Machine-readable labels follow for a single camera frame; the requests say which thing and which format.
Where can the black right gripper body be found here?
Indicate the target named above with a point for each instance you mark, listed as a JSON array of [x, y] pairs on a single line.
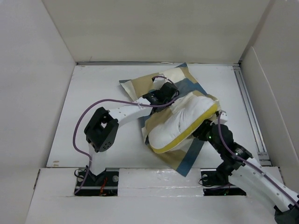
[[206, 132]]

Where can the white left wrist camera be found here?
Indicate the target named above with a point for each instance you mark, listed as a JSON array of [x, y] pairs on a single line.
[[159, 81]]

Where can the plaid beige blue pillowcase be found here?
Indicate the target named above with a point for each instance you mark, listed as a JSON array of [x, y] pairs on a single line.
[[183, 158]]

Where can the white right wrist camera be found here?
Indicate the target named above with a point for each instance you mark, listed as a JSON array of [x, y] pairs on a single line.
[[222, 117]]

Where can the aluminium rail right side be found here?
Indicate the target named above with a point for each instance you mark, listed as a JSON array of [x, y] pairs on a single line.
[[260, 145]]

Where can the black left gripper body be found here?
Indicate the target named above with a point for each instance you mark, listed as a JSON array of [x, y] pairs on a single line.
[[154, 92]]

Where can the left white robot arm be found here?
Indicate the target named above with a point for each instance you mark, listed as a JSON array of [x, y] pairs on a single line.
[[102, 128]]

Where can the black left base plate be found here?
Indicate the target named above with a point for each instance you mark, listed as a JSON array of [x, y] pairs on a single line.
[[105, 184]]

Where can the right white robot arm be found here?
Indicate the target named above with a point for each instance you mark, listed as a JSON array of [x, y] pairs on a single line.
[[242, 170]]

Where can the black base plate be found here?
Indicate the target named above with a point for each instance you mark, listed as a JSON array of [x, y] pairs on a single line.
[[215, 186], [105, 184]]

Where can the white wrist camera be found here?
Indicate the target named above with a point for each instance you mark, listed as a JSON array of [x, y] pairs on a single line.
[[159, 81], [222, 117]]

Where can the white pillow yellow edge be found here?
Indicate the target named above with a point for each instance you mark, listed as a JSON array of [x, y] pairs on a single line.
[[168, 128]]

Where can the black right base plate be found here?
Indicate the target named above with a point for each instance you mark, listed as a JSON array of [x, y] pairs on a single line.
[[215, 186]]

